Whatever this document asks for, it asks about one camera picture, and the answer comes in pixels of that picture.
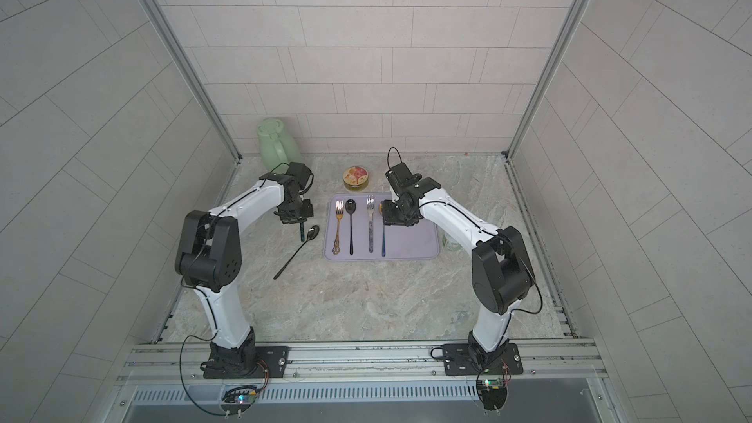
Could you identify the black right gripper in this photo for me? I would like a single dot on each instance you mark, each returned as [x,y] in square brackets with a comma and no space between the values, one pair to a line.
[389,218]

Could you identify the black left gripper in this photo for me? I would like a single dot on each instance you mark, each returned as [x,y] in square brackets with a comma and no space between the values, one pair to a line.
[300,213]

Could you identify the iridescent spoon blue handle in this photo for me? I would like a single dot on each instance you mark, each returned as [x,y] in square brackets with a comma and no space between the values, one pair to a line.
[383,234]

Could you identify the silver fork patterned handle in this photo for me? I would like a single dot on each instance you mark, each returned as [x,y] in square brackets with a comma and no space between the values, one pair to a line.
[370,206]

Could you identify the gold ornate fork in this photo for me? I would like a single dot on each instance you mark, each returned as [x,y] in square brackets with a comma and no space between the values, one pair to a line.
[339,214]

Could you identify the black spoon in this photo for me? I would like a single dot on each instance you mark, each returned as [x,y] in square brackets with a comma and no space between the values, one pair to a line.
[350,208]
[312,233]

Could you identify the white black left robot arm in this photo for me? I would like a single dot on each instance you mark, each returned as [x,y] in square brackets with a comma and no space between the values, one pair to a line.
[209,256]

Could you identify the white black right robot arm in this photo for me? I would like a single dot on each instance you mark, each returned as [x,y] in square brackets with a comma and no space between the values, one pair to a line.
[501,270]

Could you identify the green plastic jug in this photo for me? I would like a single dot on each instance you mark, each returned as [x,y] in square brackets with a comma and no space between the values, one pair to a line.
[278,148]

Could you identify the round gold tea tin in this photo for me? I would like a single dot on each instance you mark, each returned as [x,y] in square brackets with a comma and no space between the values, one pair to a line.
[356,178]

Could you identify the lavender plastic tray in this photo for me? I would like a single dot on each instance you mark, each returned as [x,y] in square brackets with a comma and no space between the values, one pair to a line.
[417,242]

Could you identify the right circuit board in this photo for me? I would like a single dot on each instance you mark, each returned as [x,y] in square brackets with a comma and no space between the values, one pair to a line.
[492,393]

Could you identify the circuit board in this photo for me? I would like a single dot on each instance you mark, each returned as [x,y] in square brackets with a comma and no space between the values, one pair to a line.
[243,395]
[492,393]

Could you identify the left circuit board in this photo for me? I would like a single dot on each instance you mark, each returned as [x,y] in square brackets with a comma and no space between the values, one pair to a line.
[243,395]

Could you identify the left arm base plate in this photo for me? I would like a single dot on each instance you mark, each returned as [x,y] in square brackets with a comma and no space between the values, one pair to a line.
[246,363]

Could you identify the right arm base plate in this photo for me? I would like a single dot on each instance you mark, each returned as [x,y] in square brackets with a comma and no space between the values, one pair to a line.
[461,359]

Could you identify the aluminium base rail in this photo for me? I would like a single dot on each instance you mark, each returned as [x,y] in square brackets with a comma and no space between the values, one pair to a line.
[312,362]

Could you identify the aluminium corner post left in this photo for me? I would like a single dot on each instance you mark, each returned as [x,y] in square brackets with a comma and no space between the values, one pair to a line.
[163,29]

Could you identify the aluminium corner post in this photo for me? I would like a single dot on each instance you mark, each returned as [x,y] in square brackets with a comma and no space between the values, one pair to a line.
[163,29]
[565,35]

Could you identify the aluminium corner post right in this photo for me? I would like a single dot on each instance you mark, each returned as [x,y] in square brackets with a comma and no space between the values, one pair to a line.
[565,35]

